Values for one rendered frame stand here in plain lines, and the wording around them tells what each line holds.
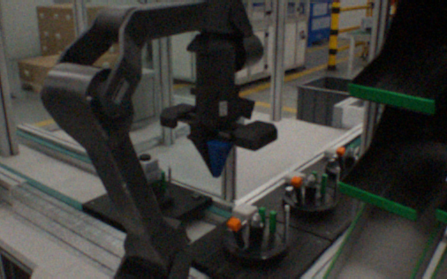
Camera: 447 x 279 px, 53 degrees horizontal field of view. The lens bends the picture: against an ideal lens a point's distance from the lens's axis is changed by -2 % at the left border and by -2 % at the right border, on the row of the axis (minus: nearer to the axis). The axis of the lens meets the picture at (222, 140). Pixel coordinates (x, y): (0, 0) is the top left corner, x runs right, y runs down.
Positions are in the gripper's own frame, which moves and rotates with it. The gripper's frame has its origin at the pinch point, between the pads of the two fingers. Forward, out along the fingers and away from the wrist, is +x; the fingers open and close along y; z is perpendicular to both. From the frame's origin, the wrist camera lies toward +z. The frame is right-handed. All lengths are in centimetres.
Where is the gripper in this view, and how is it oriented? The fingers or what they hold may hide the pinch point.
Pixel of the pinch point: (215, 156)
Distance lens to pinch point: 69.8
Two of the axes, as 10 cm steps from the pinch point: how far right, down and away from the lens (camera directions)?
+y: -7.9, -2.2, 5.8
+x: 0.1, 9.3, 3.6
